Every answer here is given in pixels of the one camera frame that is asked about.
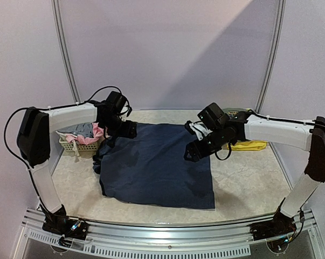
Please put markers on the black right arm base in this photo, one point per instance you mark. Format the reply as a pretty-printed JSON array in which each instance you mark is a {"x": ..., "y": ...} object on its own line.
[{"x": 280, "y": 224}]

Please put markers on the grey garment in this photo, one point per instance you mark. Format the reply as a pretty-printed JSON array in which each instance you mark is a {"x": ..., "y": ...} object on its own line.
[{"x": 86, "y": 130}]

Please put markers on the green printed folded t-shirt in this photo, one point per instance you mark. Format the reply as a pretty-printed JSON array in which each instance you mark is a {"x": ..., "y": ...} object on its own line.
[{"x": 232, "y": 112}]

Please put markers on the aluminium frame post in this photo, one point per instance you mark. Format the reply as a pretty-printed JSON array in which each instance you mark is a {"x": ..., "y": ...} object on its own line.
[
  {"x": 272, "y": 54},
  {"x": 64, "y": 50}
]

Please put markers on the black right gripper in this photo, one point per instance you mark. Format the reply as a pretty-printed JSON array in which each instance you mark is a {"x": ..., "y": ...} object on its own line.
[{"x": 194, "y": 150}]

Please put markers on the beige perforated laundry basket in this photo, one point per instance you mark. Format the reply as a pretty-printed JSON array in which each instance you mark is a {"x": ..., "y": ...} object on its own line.
[{"x": 76, "y": 147}]

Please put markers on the right aluminium frame post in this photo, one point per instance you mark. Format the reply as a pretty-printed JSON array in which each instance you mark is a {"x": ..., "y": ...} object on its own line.
[{"x": 272, "y": 54}]

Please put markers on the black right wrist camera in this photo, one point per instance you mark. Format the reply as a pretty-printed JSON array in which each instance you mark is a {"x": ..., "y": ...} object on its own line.
[{"x": 213, "y": 117}]

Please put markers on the aluminium front rail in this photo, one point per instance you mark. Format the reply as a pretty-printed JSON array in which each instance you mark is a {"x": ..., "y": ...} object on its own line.
[{"x": 231, "y": 239}]

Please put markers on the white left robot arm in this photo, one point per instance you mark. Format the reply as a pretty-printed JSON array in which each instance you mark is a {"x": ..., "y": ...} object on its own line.
[{"x": 33, "y": 138}]

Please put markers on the pink garment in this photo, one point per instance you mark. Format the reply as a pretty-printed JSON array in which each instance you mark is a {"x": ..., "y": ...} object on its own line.
[{"x": 97, "y": 131}]

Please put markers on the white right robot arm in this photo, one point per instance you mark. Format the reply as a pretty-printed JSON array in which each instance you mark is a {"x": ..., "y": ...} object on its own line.
[{"x": 305, "y": 137}]

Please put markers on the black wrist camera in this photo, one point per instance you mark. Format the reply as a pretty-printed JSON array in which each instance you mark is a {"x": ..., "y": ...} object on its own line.
[
  {"x": 116, "y": 102},
  {"x": 213, "y": 117}
]

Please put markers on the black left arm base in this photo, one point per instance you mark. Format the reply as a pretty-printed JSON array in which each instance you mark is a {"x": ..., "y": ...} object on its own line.
[{"x": 61, "y": 224}]

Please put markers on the yellow folded t-shirt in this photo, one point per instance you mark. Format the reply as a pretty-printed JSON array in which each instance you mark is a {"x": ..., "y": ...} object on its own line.
[{"x": 249, "y": 146}]

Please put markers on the left aluminium frame post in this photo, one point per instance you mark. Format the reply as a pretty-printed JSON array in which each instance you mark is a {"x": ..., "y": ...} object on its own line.
[{"x": 64, "y": 50}]

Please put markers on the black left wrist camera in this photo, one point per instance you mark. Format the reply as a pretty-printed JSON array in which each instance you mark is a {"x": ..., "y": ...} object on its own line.
[{"x": 116, "y": 102}]

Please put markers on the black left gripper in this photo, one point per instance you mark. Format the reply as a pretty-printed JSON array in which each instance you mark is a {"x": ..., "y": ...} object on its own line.
[{"x": 128, "y": 132}]

